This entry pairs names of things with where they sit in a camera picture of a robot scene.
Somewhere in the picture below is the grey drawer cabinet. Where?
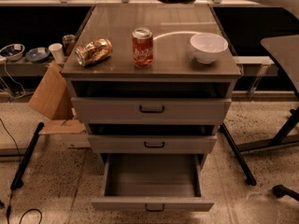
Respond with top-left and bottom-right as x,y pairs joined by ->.
61,3 -> 242,170

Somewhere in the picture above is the top grey drawer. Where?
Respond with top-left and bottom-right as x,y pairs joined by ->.
71,97 -> 231,125

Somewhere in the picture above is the grey drawer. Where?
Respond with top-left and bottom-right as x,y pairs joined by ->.
92,154 -> 213,212
71,97 -> 231,125
88,135 -> 217,154

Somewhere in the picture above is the middle grey drawer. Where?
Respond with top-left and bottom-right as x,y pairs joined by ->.
88,135 -> 217,154

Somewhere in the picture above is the bottom grey drawer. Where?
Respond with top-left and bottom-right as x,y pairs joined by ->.
92,154 -> 213,212

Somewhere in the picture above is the red soda can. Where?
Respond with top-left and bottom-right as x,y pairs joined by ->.
132,27 -> 153,67

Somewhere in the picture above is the white bowl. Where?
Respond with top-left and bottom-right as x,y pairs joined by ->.
190,33 -> 228,63

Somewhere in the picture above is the cardboard box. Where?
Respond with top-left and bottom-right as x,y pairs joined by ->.
29,62 -> 85,134

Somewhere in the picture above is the brown glass jar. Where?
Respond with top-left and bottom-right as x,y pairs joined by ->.
63,35 -> 76,55

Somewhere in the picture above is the white paper cup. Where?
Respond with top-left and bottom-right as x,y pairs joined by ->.
49,43 -> 64,63

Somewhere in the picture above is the blue bowl right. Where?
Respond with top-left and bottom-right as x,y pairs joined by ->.
25,47 -> 50,63

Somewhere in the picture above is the blue bowl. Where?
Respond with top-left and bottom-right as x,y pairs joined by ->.
0,44 -> 25,62
25,47 -> 50,63

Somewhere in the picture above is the dark round table top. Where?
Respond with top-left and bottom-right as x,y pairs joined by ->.
261,35 -> 299,93

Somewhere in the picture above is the blue bowl left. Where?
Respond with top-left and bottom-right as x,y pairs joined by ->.
0,44 -> 25,62

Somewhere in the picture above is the black pole left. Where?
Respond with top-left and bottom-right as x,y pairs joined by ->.
10,122 -> 44,190

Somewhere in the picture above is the black caster foot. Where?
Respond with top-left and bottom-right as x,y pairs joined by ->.
272,185 -> 299,202

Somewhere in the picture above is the white cable left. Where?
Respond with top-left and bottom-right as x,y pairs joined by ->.
0,59 -> 27,101

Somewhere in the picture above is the black cable on floor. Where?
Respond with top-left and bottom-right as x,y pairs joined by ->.
0,118 -> 43,224

